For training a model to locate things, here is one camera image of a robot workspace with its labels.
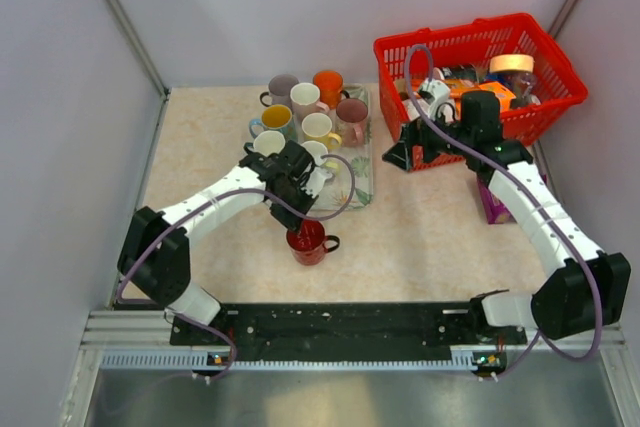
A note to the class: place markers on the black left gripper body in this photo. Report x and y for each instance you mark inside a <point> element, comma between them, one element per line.
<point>296,198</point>

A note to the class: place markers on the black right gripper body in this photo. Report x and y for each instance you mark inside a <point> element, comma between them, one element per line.
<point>434,141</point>

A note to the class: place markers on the lime green faceted mug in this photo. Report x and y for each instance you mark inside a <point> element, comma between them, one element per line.
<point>318,150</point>

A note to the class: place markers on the dark green mug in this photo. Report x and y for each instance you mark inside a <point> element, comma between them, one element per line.
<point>266,143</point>

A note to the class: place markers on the red mug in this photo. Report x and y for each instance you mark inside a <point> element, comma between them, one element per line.
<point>310,245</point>

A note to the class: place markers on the yellow mug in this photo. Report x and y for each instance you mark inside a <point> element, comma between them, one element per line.
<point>319,127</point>

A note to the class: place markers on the light blue butterfly mug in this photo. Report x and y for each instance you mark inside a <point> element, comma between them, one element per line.
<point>277,118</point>

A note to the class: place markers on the pink ghost pattern mug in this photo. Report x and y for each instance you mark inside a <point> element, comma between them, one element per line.
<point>351,121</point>

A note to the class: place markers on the pale pink faceted mug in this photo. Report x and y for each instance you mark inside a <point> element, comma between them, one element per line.
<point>305,100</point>

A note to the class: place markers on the lilac purple mug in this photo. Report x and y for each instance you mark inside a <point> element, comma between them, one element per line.
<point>278,91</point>

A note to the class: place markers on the orange mug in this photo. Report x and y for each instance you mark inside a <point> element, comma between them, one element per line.
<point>331,86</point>

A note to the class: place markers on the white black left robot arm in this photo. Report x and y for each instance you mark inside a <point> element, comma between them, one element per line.
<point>156,255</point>

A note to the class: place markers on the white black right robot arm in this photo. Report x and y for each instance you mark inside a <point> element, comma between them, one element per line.
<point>585,286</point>

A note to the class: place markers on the white plastic bag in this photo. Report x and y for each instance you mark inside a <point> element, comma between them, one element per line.
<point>412,112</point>

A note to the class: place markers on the orange rectangular box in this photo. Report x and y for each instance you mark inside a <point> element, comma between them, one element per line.
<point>458,87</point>

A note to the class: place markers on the floral white serving tray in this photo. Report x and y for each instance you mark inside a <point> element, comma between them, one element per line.
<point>353,183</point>

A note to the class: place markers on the black printed can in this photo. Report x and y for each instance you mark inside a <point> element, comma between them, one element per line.
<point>463,72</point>

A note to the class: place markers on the orange snack box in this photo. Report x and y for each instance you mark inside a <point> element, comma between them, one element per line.
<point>504,95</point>

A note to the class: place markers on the red plastic basket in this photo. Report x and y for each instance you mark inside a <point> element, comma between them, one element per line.
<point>550,72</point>

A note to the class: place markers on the masking tape roll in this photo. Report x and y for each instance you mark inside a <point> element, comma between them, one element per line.
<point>511,63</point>

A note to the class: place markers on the purple snack packet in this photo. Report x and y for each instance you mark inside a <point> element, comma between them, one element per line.
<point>495,211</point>

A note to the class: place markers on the clear plastic bottle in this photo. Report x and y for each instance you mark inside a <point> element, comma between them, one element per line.
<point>521,84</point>

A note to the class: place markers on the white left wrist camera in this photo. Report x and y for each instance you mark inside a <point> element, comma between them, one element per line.
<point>317,180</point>

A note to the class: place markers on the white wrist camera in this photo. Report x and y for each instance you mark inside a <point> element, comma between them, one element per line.
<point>432,94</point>
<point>317,180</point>

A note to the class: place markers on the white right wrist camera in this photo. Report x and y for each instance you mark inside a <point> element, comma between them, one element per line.
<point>432,94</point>

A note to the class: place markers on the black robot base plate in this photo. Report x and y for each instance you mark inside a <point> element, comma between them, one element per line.
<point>361,331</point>

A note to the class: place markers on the aluminium rail frame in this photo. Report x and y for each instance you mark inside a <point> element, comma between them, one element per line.
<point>352,364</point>

